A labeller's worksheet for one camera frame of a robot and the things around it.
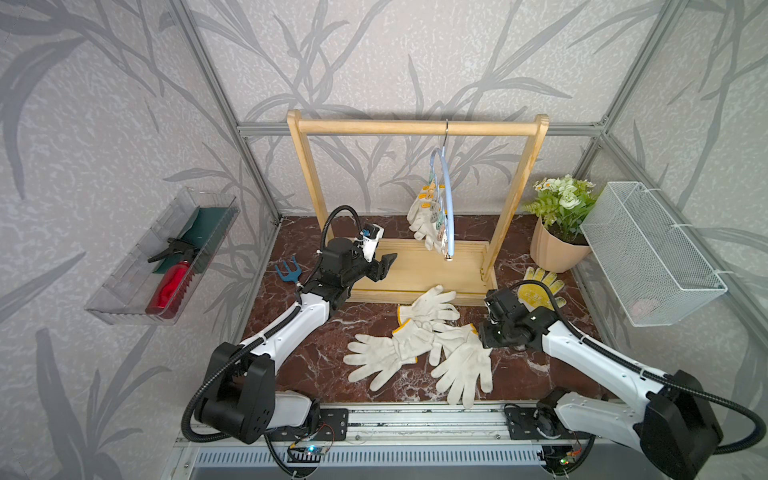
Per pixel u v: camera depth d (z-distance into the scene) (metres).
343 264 0.64
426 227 0.96
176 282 0.59
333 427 0.72
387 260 0.79
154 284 0.62
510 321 0.64
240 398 0.41
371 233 0.70
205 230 0.72
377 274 0.75
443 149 1.02
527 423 0.73
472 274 1.04
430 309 0.93
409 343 0.85
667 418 0.39
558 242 0.90
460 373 0.82
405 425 0.75
